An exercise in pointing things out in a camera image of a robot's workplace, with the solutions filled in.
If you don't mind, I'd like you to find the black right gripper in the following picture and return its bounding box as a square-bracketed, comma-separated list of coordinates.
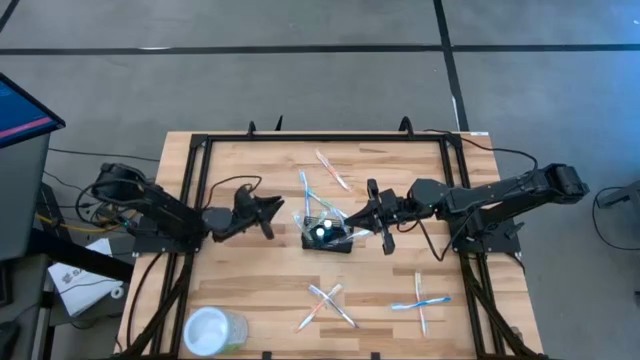
[343, 178, 409, 256]

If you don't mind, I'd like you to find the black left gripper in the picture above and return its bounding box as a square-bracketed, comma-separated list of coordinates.
[232, 183, 286, 241]

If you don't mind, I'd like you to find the blue white toothbrush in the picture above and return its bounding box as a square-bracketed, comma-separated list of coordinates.
[297, 168, 311, 217]
[329, 212, 352, 236]

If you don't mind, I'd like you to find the pink white toothbrush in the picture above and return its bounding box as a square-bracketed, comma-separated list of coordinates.
[313, 148, 352, 192]

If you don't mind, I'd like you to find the purple white toothbrush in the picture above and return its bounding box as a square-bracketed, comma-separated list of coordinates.
[307, 283, 359, 330]

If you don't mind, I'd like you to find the orange white toothbrush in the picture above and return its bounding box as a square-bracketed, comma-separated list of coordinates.
[295, 283, 344, 333]

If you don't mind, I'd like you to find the white wipes canister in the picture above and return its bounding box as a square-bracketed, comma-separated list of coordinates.
[182, 305, 250, 357]

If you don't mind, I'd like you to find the white paper box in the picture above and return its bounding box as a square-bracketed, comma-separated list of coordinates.
[47, 237, 125, 318]

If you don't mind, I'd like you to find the grey cabinet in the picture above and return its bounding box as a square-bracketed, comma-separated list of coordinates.
[0, 132, 51, 262]

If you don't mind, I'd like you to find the grey furniture piece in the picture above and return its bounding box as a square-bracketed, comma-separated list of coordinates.
[597, 179, 640, 210]

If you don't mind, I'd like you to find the blue screen monitor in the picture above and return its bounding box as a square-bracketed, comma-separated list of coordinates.
[0, 72, 67, 150]

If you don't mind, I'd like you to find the black wire caddy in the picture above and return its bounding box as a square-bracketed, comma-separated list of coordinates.
[300, 218, 355, 254]

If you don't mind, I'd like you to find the black aluminium table frame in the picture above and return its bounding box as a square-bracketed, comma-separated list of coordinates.
[117, 115, 546, 360]

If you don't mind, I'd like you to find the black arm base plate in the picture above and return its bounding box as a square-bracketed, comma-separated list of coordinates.
[132, 230, 205, 255]
[448, 227, 522, 255]

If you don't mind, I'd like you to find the black floor cable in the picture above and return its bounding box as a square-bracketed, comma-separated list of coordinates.
[47, 147, 161, 164]
[592, 186, 640, 251]

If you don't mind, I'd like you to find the yellow cable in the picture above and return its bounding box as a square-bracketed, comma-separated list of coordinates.
[34, 212, 136, 235]

